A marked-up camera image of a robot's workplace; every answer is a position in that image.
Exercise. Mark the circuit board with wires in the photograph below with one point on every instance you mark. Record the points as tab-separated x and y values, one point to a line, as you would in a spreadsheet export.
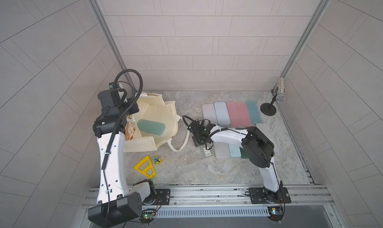
276	213
147	216

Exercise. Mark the floral canvas tote bag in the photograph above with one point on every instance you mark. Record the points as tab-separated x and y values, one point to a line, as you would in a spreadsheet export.
152	107

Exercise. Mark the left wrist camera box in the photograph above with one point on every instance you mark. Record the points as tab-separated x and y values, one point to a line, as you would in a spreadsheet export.
112	97

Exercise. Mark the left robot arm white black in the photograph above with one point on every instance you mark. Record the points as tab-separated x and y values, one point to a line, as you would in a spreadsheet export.
116	203

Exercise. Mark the beige tin pencil case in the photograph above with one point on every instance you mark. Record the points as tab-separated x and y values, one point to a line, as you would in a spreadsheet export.
222	151

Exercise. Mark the pale mint case lid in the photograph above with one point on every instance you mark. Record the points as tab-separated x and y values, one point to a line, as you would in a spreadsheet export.
235	151

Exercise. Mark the pale mint pencil case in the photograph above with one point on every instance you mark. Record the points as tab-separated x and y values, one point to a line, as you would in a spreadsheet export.
222	114

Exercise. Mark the left circuit board with wires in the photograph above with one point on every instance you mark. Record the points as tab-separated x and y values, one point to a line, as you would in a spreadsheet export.
147	216

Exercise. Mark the teal translucent pencil case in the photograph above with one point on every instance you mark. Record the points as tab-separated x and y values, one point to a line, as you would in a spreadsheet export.
253	112

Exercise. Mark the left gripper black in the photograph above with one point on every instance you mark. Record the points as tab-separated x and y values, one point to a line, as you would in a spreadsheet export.
133	109

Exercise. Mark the teal translucent case half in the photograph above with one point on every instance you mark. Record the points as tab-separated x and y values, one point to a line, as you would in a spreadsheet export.
151	127

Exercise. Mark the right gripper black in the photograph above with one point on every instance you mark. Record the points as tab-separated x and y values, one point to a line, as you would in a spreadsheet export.
195	140

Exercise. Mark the small round yellow sticker toy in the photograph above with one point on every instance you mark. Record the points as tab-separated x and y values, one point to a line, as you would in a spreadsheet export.
156	160

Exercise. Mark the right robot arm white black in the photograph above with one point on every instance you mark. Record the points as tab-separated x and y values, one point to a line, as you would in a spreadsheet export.
260	152

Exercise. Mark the yellow triangular plastic tool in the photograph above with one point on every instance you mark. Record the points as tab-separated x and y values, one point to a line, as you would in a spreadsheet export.
146	168

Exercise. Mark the aluminium mounting rail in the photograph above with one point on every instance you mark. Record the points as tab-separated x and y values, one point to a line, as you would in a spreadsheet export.
229	196

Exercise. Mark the glitter microphone on stand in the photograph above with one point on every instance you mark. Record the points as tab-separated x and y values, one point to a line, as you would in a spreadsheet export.
278	93

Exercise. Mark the right circuit board with wires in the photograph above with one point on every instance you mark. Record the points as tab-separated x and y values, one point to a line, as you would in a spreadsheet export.
276	213

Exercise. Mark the frosted clear pen case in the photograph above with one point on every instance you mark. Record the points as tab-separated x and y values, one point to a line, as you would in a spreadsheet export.
207	154

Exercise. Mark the white glossy tin pencil case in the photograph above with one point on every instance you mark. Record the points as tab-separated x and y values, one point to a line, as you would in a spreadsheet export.
208	112

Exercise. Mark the dark green pencil case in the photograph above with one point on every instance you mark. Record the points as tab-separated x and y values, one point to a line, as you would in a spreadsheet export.
244	155

